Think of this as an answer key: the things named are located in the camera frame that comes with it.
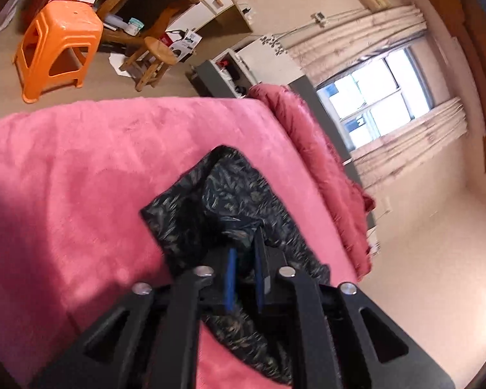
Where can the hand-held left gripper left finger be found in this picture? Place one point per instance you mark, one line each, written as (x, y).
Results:
(230, 279)

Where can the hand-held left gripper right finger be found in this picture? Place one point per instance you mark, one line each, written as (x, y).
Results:
(260, 279)

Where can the dark leaf-print pants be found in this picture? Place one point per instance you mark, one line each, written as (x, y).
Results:
(235, 186)

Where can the red duvet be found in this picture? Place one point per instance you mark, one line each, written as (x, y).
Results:
(307, 129)

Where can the pink bed blanket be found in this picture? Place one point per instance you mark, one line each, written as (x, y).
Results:
(85, 170)

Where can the patterned beige curtain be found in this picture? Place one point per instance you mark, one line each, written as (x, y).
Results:
(409, 150)
(348, 36)

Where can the window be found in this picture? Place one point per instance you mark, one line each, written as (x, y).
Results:
(372, 93)

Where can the white nightstand with leaf decor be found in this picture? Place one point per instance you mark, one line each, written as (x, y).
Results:
(267, 60)

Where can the white paper sheet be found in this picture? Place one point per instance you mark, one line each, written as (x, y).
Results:
(119, 65)

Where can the white printed cardboard box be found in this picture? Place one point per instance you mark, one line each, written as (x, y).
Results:
(182, 42)

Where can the round wooden stool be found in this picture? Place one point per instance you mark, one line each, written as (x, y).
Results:
(158, 46)

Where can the white plastic tub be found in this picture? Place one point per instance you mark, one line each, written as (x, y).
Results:
(135, 26)

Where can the wooden cabinet with white drawers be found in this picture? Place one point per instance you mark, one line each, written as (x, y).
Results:
(210, 2)

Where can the brown wooden panel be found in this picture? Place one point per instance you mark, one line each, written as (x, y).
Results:
(482, 89)

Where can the orange plastic stool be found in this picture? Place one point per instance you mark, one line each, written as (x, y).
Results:
(60, 20)

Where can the white wall socket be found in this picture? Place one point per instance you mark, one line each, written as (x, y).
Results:
(318, 16)

